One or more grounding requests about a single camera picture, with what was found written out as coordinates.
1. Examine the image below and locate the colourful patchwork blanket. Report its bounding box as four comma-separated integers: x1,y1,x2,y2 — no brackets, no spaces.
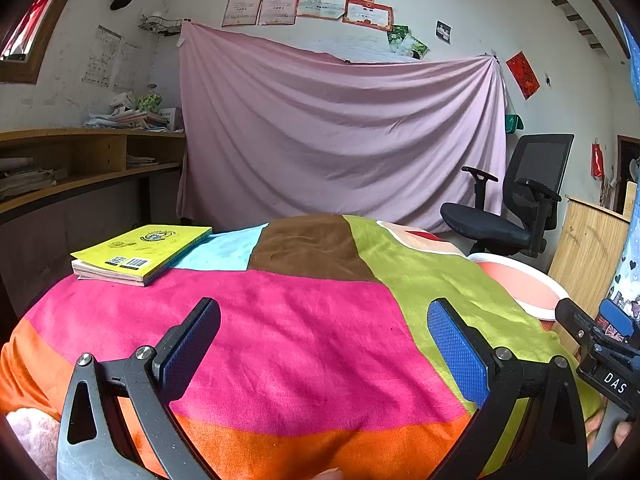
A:
0,214,601,480

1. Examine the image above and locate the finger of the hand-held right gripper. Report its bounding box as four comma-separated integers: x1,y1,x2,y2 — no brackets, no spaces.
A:
597,298,640,348
555,298,610,358

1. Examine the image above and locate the green photo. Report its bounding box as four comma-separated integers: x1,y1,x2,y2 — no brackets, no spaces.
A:
398,34,429,59
387,25,410,53

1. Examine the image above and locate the red paper poster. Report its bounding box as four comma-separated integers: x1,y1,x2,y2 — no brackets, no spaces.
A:
506,51,541,101

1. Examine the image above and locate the wooden desk shelf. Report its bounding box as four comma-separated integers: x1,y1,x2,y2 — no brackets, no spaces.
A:
0,127,187,226

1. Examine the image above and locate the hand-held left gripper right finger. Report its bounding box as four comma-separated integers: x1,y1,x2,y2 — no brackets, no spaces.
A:
426,298,588,480

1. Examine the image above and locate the pile of books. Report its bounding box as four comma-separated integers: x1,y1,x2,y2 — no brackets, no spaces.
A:
82,110,183,133

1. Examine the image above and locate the orange bucket with white rim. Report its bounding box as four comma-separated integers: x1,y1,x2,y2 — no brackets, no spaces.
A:
467,252,571,333

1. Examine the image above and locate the pink hanging sheet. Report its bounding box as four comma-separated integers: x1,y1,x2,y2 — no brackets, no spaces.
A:
176,20,508,235

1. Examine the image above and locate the wire wall shelf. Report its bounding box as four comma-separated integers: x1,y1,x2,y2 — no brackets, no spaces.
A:
140,14,183,37

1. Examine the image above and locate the black office chair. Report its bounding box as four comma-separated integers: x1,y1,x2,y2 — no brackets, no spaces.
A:
440,133,576,259

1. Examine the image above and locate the yellow book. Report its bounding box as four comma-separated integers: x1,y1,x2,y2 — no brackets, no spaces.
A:
70,224,213,288

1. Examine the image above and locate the wall calendar sheet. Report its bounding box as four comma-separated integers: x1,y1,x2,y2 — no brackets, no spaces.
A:
114,41,141,90
82,25,122,87

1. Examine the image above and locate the person's right hand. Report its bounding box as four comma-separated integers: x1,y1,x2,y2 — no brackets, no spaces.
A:
585,407,635,453

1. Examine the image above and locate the dark wooden frame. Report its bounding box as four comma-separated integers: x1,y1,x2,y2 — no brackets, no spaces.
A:
616,135,640,216

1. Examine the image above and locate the small green plant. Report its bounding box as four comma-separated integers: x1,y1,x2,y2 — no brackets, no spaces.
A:
136,85,162,113

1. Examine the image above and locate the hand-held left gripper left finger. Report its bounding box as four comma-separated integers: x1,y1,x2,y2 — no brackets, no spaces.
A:
56,297,222,480

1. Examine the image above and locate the window with wooden frame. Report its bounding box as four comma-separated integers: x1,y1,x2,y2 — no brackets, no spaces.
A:
0,0,93,85

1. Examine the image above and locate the wooden board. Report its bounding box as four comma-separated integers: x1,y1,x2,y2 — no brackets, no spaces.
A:
548,195,632,311

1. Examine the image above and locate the red window curtain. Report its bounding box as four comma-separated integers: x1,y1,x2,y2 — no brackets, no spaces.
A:
0,0,66,61

